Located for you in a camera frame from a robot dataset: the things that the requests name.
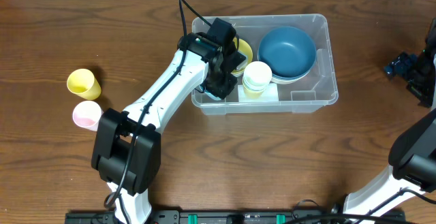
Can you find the clear plastic storage bin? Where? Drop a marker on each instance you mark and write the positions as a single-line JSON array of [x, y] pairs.
[[317, 89]]

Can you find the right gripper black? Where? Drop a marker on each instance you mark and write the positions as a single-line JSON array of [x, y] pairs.
[[416, 77]]

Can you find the yellow small bowl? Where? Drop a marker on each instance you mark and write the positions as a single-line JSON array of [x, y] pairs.
[[244, 49]]

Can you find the pink plastic cup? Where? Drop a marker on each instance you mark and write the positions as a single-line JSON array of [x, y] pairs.
[[87, 115]]

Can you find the blue plastic cup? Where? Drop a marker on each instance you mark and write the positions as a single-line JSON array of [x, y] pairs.
[[212, 96]]

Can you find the yellow cup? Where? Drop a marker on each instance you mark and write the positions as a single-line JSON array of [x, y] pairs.
[[84, 84], [251, 94]]

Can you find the beige large bowl top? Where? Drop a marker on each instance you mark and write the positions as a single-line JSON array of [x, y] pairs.
[[286, 81]]

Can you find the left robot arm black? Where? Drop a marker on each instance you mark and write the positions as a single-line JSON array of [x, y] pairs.
[[127, 150]]

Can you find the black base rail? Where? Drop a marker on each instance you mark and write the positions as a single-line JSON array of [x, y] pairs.
[[176, 217]]

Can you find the cream plastic cup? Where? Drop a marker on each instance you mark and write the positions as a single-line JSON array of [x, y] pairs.
[[257, 73]]

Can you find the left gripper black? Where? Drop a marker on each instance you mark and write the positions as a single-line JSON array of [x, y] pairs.
[[221, 82]]

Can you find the dark blue bowl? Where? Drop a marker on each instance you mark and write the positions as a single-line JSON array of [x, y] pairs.
[[305, 64], [286, 43]]

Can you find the green plastic cup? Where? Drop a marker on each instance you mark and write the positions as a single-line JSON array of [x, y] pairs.
[[254, 88]]

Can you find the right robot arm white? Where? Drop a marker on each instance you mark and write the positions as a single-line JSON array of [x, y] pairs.
[[411, 161]]

